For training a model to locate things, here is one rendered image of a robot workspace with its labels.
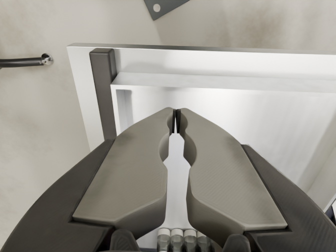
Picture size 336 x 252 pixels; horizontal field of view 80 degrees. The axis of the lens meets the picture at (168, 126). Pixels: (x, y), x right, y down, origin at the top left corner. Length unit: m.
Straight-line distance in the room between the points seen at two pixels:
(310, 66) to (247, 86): 0.07
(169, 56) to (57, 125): 1.32
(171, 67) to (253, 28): 0.96
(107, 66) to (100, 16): 0.95
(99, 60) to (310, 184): 0.31
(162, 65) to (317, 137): 0.20
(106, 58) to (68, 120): 1.24
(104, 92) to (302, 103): 0.21
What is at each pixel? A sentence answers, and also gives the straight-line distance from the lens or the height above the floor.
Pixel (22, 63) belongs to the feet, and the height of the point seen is 0.10.
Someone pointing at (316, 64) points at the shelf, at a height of 0.88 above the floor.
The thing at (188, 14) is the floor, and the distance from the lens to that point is 1.09.
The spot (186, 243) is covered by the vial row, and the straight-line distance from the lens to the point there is 0.38.
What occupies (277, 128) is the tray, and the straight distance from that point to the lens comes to 0.27.
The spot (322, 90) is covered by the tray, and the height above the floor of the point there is 0.91.
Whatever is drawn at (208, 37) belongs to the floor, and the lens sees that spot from 1.11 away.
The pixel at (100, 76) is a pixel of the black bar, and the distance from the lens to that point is 0.20.
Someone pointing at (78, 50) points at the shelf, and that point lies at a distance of 0.23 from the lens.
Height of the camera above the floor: 1.08
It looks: 58 degrees down
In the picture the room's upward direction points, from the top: 177 degrees counter-clockwise
